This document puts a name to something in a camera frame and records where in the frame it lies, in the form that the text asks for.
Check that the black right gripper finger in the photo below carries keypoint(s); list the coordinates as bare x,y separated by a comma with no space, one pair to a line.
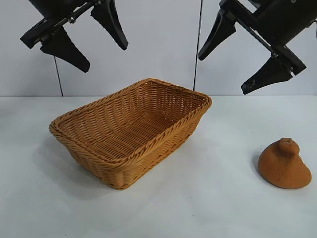
270,74
218,34

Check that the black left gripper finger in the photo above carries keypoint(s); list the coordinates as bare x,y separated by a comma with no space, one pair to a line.
67,52
111,22

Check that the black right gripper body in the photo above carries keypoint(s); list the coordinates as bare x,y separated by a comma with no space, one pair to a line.
280,19

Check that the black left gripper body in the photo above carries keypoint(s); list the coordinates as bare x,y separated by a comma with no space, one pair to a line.
37,32

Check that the woven wicker basket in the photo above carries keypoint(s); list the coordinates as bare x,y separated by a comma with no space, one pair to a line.
128,129

